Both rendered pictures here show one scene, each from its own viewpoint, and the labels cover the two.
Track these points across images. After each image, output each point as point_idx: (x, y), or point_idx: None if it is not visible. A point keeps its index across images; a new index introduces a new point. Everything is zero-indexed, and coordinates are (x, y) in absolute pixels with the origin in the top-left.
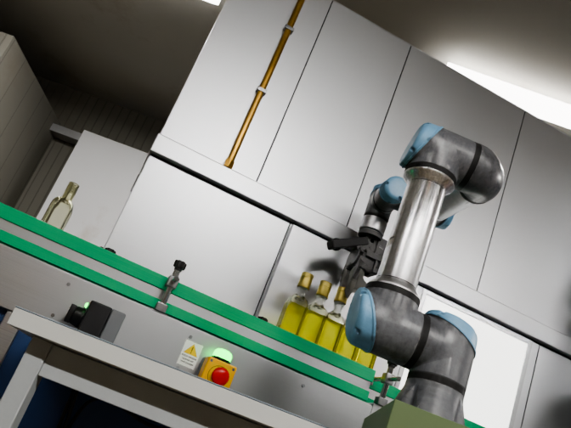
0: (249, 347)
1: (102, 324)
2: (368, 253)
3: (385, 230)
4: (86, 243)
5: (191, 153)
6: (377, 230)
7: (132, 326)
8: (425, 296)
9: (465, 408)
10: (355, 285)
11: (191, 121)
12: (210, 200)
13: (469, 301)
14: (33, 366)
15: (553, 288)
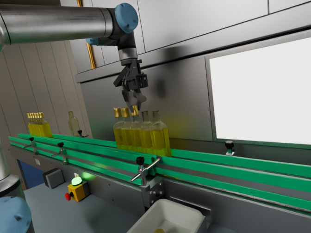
0: (90, 168)
1: (46, 181)
2: (126, 79)
3: (130, 53)
4: (49, 146)
5: (83, 74)
6: (123, 59)
7: (64, 172)
8: (208, 61)
9: (290, 133)
10: (130, 104)
11: (79, 59)
12: (98, 87)
13: (257, 33)
14: None
15: None
